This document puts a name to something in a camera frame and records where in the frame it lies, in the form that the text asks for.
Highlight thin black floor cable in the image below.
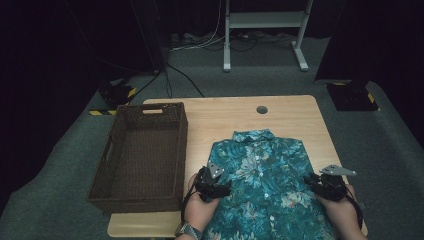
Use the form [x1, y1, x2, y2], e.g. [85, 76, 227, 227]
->
[128, 69, 163, 105]

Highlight thick black floor cable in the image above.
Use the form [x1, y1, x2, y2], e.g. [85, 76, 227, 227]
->
[166, 63, 206, 98]

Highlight person's right hand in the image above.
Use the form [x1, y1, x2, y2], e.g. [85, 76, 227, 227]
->
[315, 184, 364, 235]

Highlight yellow black striped tape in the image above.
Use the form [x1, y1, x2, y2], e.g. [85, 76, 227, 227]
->
[88, 109, 118, 117]

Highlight brown woven basket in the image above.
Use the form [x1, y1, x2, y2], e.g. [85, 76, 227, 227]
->
[86, 101, 190, 215]

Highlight tangle of black cables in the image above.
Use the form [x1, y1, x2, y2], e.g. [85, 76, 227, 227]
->
[229, 31, 295, 53]

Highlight right hand-held gripper black cable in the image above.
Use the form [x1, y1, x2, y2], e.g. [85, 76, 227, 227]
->
[345, 185, 365, 230]

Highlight white cable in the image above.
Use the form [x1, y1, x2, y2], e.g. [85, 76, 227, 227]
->
[170, 0, 224, 52]

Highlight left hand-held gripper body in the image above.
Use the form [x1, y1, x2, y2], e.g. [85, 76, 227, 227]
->
[193, 161, 226, 203]

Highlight black base plate yellow tape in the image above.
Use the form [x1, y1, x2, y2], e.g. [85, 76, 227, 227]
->
[325, 79, 381, 112]
[97, 79, 138, 110]

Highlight person's left hand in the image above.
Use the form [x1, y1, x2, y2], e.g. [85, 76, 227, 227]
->
[183, 173, 222, 233]

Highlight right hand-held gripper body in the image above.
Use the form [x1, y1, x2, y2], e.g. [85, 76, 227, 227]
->
[318, 164, 357, 203]

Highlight teal floral shirt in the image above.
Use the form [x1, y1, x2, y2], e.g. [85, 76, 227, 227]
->
[199, 128, 338, 240]

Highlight white metal stand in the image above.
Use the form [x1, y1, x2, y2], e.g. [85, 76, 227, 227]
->
[222, 0, 315, 73]

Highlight grey wristwatch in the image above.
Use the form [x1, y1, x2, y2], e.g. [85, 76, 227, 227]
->
[174, 221, 203, 240]

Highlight black upright pole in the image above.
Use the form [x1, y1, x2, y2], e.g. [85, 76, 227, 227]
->
[129, 0, 168, 74]

